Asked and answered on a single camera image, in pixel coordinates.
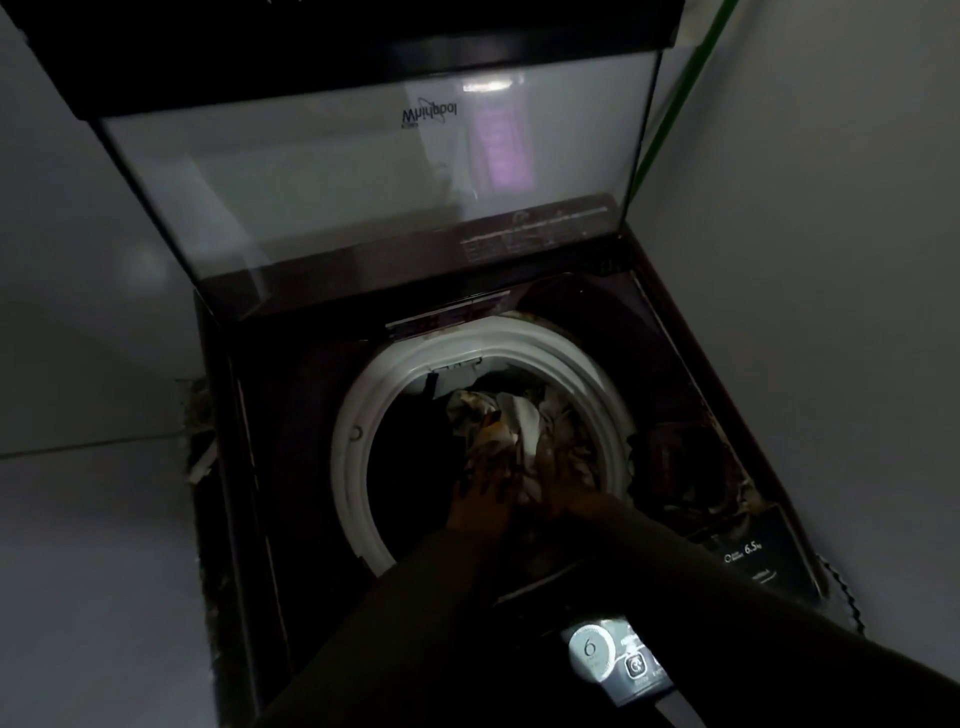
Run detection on person's left hand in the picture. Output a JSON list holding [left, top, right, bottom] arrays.
[[446, 458, 520, 538]]

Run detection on glass washing machine lid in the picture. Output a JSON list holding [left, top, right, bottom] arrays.
[[11, 0, 688, 320]]

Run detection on dark maroon washing machine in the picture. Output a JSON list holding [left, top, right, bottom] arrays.
[[191, 224, 832, 728]]

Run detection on black white zigzag laundry basket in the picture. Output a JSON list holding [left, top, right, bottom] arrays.
[[815, 553, 870, 637]]

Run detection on black garment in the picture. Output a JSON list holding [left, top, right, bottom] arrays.
[[367, 389, 470, 541]]

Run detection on white hose connector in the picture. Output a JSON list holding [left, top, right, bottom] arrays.
[[185, 442, 221, 487]]

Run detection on green pipe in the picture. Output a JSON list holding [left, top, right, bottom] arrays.
[[626, 0, 740, 205]]

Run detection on white green leaf print clothes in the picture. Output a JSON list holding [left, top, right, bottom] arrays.
[[446, 384, 601, 511]]

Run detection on person's right hand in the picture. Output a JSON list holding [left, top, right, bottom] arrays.
[[524, 442, 625, 526]]

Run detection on person's left forearm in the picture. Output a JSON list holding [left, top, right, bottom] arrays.
[[251, 528, 500, 728]]

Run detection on person's right forearm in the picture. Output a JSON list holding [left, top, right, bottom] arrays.
[[588, 498, 960, 728]]

